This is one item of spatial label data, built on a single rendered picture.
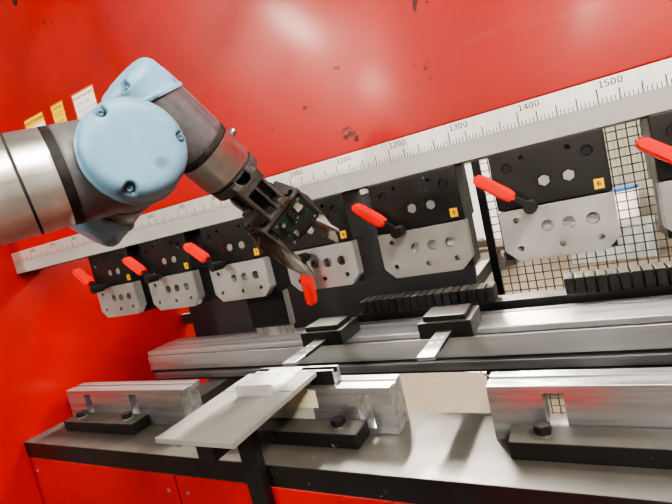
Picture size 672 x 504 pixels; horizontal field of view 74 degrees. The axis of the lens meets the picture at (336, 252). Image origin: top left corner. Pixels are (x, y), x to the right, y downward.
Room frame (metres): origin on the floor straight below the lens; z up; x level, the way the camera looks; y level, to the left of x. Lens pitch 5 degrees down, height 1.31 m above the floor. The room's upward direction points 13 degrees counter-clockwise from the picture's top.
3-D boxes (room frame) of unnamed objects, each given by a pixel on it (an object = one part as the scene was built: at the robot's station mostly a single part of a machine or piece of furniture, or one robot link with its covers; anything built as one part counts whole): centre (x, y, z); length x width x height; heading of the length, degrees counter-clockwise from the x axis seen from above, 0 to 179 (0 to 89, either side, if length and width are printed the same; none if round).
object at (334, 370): (0.94, 0.14, 0.98); 0.20 x 0.03 x 0.03; 61
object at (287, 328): (0.95, 0.17, 1.13); 0.10 x 0.02 x 0.10; 61
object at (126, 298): (1.16, 0.54, 1.26); 0.15 x 0.09 x 0.17; 61
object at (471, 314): (0.94, -0.18, 1.01); 0.26 x 0.12 x 0.05; 151
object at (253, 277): (0.96, 0.19, 1.26); 0.15 x 0.09 x 0.17; 61
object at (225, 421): (0.82, 0.24, 1.00); 0.26 x 0.18 x 0.01; 151
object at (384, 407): (0.93, 0.12, 0.92); 0.39 x 0.06 x 0.10; 61
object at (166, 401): (1.22, 0.65, 0.92); 0.50 x 0.06 x 0.10; 61
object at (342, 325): (1.09, 0.10, 1.01); 0.26 x 0.12 x 0.05; 151
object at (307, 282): (0.82, 0.06, 1.20); 0.04 x 0.02 x 0.10; 151
